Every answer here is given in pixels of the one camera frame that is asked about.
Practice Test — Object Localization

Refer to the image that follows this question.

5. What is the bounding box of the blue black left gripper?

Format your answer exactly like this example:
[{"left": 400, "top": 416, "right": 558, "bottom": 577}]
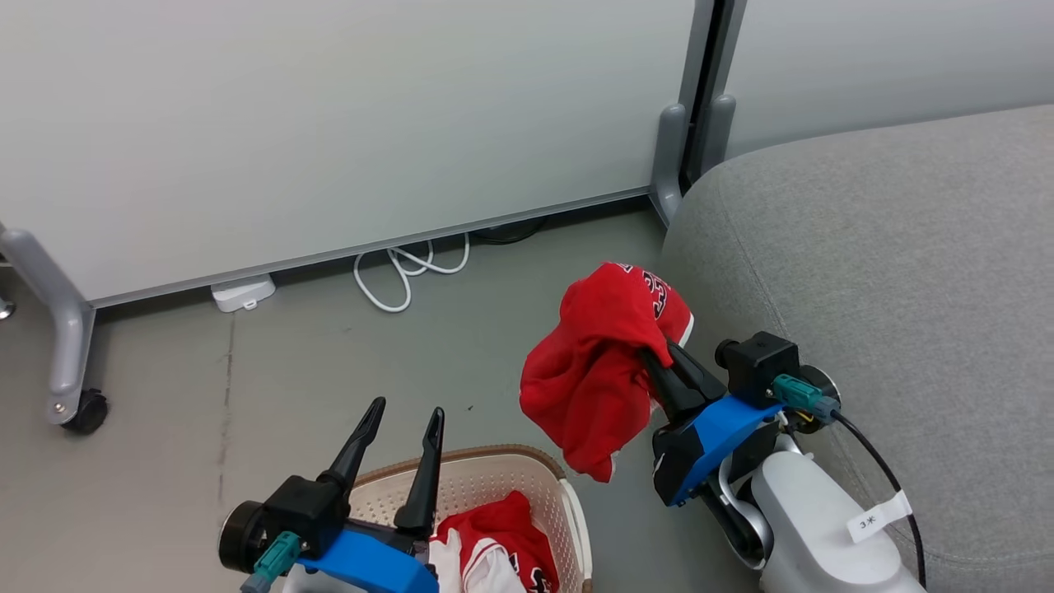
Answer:
[{"left": 296, "top": 397, "right": 445, "bottom": 593}]

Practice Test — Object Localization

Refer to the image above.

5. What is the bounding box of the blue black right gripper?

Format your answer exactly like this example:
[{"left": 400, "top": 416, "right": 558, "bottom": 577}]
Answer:
[{"left": 638, "top": 340, "right": 785, "bottom": 508}]

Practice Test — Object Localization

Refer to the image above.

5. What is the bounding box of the red basketball jersey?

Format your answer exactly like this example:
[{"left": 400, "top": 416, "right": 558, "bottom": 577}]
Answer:
[{"left": 519, "top": 261, "right": 696, "bottom": 484}]

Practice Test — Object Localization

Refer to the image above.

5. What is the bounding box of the beige plastic laundry basket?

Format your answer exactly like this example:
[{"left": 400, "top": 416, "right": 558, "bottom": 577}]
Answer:
[{"left": 346, "top": 444, "right": 595, "bottom": 593}]

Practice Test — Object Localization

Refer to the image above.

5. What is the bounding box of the red and white garment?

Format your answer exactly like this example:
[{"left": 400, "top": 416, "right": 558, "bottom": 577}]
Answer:
[{"left": 427, "top": 490, "right": 562, "bottom": 593}]

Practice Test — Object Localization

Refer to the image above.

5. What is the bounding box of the white power adapter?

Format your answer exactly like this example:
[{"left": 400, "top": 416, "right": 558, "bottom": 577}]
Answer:
[{"left": 209, "top": 273, "right": 277, "bottom": 315}]

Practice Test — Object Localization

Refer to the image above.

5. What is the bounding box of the grey short partition foot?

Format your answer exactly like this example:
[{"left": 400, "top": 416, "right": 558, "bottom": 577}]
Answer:
[
  {"left": 648, "top": 102, "right": 689, "bottom": 226},
  {"left": 698, "top": 92, "right": 738, "bottom": 175}
]

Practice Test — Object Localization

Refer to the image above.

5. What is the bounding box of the grey fabric sofa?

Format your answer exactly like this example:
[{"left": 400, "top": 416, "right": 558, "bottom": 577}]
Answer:
[{"left": 658, "top": 103, "right": 1054, "bottom": 593}]

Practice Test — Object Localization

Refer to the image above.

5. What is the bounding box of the black caster wheel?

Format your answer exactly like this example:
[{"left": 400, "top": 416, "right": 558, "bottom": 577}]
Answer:
[{"left": 61, "top": 389, "right": 110, "bottom": 437}]

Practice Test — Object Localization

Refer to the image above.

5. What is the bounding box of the grey curved partition leg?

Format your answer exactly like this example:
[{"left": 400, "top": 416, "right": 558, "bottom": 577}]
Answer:
[{"left": 0, "top": 226, "right": 97, "bottom": 427}]

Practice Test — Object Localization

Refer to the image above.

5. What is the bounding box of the large white partition panel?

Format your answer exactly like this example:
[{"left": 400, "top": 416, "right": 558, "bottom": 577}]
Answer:
[{"left": 0, "top": 0, "right": 699, "bottom": 311}]

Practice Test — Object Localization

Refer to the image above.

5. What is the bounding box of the small white partition panel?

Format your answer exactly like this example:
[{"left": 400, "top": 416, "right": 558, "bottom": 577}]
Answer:
[{"left": 723, "top": 0, "right": 1054, "bottom": 159}]

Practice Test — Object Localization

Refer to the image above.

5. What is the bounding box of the green right camera connector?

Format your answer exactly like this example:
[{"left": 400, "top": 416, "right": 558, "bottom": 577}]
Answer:
[{"left": 772, "top": 372, "right": 842, "bottom": 426}]

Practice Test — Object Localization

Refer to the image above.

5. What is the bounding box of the green camera connector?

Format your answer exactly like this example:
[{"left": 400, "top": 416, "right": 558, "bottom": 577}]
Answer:
[
  {"left": 240, "top": 531, "right": 302, "bottom": 593},
  {"left": 772, "top": 372, "right": 842, "bottom": 426}
]

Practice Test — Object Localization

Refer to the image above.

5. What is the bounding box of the green left camera connector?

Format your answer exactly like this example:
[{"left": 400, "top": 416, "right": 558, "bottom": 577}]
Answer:
[{"left": 240, "top": 531, "right": 302, "bottom": 593}]

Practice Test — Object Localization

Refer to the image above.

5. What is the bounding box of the white coiled floor cable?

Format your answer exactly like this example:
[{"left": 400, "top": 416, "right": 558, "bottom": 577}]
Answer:
[{"left": 352, "top": 232, "right": 472, "bottom": 315}]

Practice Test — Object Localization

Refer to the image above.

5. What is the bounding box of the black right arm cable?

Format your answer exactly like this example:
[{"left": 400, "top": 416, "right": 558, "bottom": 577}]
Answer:
[{"left": 828, "top": 409, "right": 928, "bottom": 591}]

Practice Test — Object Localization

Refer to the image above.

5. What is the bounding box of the black floor cable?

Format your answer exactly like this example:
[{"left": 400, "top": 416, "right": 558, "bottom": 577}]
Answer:
[{"left": 469, "top": 215, "right": 549, "bottom": 246}]

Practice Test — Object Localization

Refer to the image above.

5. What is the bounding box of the white cable label tag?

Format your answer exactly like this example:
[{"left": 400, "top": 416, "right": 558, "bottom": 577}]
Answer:
[{"left": 846, "top": 491, "right": 914, "bottom": 545}]

